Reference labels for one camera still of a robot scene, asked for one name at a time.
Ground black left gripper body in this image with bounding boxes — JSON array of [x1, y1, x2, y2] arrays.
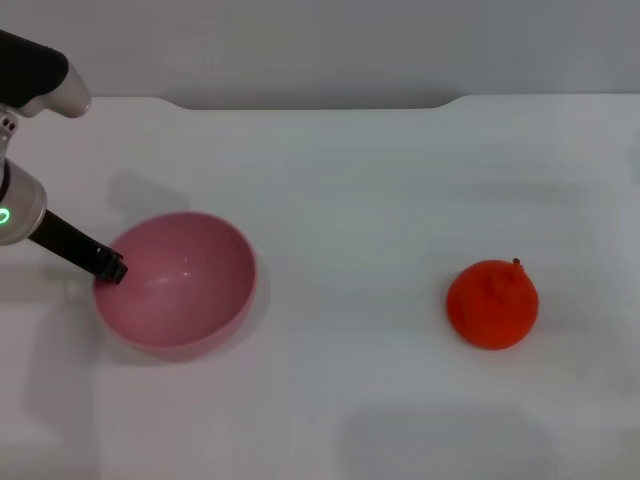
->
[[28, 208, 124, 279]]

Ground orange toy fruit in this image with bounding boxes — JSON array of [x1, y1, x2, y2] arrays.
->
[[445, 257, 541, 351]]

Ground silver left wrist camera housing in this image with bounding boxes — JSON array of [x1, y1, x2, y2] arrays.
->
[[0, 28, 93, 120]]

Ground pink plastic bowl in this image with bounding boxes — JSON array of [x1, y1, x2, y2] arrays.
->
[[93, 211, 258, 364]]

